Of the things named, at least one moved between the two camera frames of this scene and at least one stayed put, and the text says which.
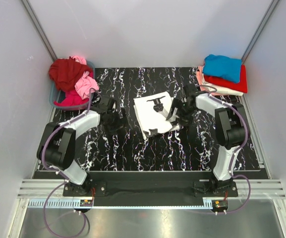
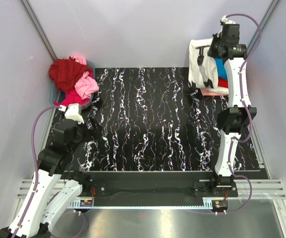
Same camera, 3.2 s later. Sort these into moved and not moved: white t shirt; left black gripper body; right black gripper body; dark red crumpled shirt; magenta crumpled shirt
Moved: left black gripper body; right black gripper body; white t shirt
Not moved: dark red crumpled shirt; magenta crumpled shirt
